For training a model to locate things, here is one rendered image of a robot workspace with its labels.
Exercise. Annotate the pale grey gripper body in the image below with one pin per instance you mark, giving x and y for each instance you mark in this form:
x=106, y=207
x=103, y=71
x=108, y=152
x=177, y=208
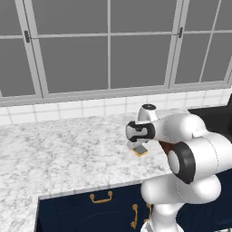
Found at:
x=133, y=145

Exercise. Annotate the black hob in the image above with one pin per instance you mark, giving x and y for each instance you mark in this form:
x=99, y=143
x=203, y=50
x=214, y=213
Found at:
x=216, y=119

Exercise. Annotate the brown cutting board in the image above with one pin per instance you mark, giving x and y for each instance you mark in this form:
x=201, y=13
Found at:
x=166, y=147

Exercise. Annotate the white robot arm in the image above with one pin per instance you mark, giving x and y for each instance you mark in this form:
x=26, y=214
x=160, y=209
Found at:
x=193, y=142

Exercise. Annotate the navy drawer front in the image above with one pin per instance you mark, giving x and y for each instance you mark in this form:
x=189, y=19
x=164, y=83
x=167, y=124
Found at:
x=78, y=216

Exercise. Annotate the grey framed window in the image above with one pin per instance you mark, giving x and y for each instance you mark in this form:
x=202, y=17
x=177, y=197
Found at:
x=75, y=51

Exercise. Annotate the grey and yellow sponge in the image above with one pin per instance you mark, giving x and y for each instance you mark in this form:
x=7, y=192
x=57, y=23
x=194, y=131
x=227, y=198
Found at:
x=141, y=151

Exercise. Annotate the dark window latch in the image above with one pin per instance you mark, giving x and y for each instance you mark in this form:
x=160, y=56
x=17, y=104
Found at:
x=27, y=36
x=180, y=32

